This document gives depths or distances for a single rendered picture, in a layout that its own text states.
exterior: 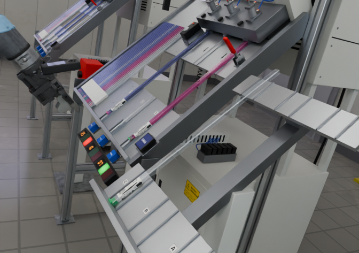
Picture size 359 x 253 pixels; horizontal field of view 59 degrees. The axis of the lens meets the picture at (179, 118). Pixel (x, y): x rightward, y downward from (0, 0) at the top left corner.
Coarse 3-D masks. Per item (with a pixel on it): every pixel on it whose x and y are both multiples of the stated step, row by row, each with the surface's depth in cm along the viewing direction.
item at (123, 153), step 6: (84, 102) 125; (90, 108) 119; (96, 114) 117; (96, 120) 111; (102, 126) 106; (108, 132) 102; (114, 138) 101; (114, 144) 95; (120, 150) 92; (126, 156) 89
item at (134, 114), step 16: (128, 80) 126; (112, 96) 123; (144, 96) 112; (96, 112) 120; (112, 112) 113; (128, 112) 109; (144, 112) 104; (112, 128) 106; (128, 128) 102; (160, 128) 94; (128, 144) 95
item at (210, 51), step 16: (176, 16) 149; (192, 16) 141; (176, 48) 126; (192, 48) 119; (208, 48) 114; (224, 48) 109; (256, 48) 100; (192, 64) 113; (208, 64) 107; (224, 64) 102
